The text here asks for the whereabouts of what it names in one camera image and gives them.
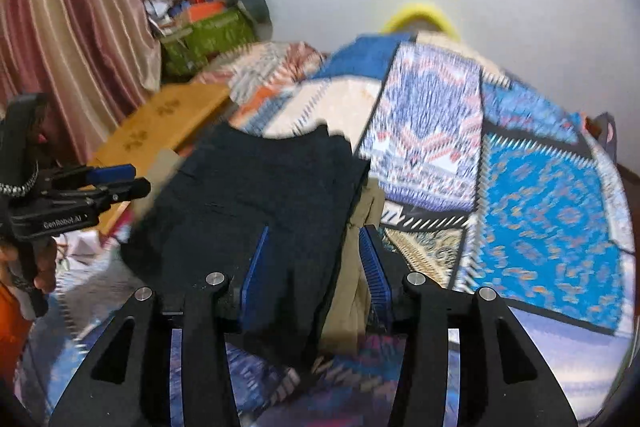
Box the light wooden board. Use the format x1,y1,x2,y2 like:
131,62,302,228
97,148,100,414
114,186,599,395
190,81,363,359
92,82,234,234

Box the yellow round object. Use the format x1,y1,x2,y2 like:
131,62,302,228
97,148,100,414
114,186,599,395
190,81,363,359
380,2,461,40

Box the patterned blue white bedsheet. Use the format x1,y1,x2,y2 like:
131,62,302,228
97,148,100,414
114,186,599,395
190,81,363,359
20,32,639,427

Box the black pants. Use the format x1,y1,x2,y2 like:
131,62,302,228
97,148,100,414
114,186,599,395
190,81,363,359
120,122,372,374

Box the striped pink curtain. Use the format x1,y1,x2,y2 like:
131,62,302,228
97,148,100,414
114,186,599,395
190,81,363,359
0,0,164,164

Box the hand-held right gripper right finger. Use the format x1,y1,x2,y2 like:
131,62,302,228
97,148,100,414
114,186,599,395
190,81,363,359
359,224,581,427

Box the person's left hand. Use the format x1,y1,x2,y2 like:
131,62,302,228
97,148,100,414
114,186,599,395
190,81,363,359
0,237,59,295

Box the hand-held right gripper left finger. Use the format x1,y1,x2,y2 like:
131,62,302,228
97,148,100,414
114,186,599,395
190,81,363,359
47,224,273,427

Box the khaki pants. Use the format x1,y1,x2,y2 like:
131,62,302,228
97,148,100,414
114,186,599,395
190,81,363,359
131,149,387,356

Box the grey backpack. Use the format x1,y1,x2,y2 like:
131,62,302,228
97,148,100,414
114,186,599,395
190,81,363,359
587,111,620,146

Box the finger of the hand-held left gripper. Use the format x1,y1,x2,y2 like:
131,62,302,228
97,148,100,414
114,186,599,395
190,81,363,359
50,164,137,188
75,177,152,208

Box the orange box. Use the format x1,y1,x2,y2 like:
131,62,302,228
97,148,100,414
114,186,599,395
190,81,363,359
182,0,227,23

